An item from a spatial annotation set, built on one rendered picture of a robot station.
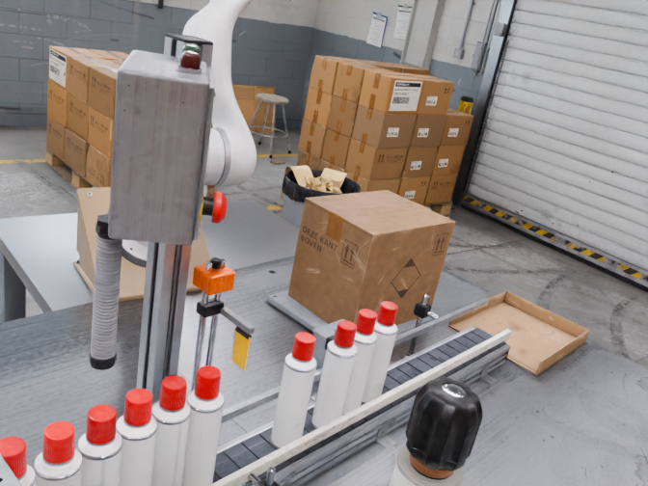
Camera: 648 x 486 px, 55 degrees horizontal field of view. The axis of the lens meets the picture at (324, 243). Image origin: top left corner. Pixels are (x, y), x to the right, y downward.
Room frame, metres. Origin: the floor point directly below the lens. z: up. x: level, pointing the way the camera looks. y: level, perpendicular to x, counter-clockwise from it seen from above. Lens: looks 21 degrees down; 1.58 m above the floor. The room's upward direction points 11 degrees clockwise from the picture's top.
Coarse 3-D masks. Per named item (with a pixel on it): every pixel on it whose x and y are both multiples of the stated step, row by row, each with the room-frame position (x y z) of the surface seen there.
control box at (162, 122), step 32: (128, 64) 0.68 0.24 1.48; (160, 64) 0.72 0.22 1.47; (128, 96) 0.64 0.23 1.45; (160, 96) 0.65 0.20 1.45; (192, 96) 0.66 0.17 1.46; (128, 128) 0.64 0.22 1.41; (160, 128) 0.65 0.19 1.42; (192, 128) 0.66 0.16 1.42; (128, 160) 0.64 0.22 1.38; (160, 160) 0.65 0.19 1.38; (192, 160) 0.66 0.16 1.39; (128, 192) 0.64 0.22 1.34; (160, 192) 0.65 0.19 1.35; (192, 192) 0.66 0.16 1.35; (128, 224) 0.64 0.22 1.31; (160, 224) 0.65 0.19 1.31; (192, 224) 0.66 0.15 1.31
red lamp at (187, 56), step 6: (186, 54) 0.69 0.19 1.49; (192, 54) 0.69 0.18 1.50; (198, 54) 0.70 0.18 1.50; (180, 60) 0.70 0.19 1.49; (186, 60) 0.69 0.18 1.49; (192, 60) 0.69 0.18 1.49; (198, 60) 0.70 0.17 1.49; (180, 66) 0.69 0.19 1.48; (186, 66) 0.69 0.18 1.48; (192, 66) 0.69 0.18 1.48; (198, 66) 0.70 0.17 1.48; (186, 72) 0.69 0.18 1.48; (192, 72) 0.69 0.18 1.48; (198, 72) 0.70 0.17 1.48
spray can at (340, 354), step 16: (336, 336) 0.91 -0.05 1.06; (352, 336) 0.91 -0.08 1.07; (336, 352) 0.90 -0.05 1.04; (352, 352) 0.90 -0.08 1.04; (336, 368) 0.89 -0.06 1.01; (352, 368) 0.91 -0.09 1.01; (320, 384) 0.91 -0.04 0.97; (336, 384) 0.89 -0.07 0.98; (320, 400) 0.90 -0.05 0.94; (336, 400) 0.89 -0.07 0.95; (320, 416) 0.90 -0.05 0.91; (336, 416) 0.90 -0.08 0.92
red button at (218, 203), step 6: (216, 192) 0.70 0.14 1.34; (222, 192) 0.70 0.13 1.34; (204, 198) 0.69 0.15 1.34; (210, 198) 0.70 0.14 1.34; (216, 198) 0.69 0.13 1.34; (222, 198) 0.69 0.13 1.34; (204, 204) 0.69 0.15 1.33; (210, 204) 0.69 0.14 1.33; (216, 204) 0.68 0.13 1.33; (222, 204) 0.69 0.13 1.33; (204, 210) 0.69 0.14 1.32; (210, 210) 0.69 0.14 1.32; (216, 210) 0.68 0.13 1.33; (222, 210) 0.68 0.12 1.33; (216, 216) 0.68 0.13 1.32; (222, 216) 0.69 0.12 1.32; (216, 222) 0.69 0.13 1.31
